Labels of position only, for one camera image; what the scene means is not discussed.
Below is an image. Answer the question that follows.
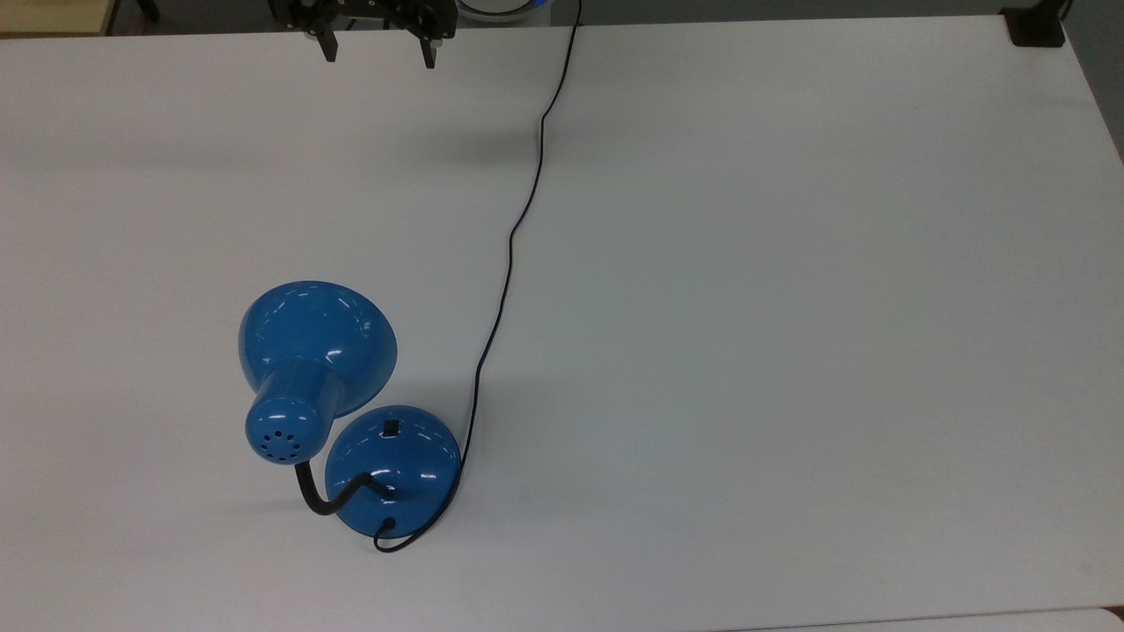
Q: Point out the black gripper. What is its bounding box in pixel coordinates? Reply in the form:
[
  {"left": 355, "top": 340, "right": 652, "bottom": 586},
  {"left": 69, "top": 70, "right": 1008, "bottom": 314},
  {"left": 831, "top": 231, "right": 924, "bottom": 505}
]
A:
[{"left": 269, "top": 0, "right": 458, "bottom": 70}]

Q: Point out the blue desk lamp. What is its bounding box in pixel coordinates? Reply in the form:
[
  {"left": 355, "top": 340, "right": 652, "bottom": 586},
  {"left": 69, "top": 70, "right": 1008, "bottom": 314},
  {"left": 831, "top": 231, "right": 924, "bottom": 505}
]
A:
[{"left": 237, "top": 280, "right": 463, "bottom": 538}]

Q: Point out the white blue round robot base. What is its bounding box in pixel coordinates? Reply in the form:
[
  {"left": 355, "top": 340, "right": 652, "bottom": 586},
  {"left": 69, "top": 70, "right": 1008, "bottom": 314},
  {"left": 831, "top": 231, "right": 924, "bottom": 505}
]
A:
[{"left": 457, "top": 0, "right": 554, "bottom": 22}]

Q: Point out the beige wooden table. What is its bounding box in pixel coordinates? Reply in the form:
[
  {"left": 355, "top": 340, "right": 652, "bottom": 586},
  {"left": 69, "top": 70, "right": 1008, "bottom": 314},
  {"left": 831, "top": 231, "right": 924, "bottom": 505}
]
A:
[{"left": 0, "top": 0, "right": 120, "bottom": 37}]

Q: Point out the black table clamp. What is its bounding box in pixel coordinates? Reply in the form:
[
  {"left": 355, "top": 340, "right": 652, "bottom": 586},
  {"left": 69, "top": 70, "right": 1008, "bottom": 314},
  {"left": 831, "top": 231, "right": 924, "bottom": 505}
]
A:
[{"left": 1000, "top": 0, "right": 1074, "bottom": 48}]

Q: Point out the black lamp power cable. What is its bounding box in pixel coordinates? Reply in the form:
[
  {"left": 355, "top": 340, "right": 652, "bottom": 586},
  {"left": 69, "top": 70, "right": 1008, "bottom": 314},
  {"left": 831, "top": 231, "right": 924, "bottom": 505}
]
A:
[{"left": 372, "top": 0, "right": 584, "bottom": 554}]

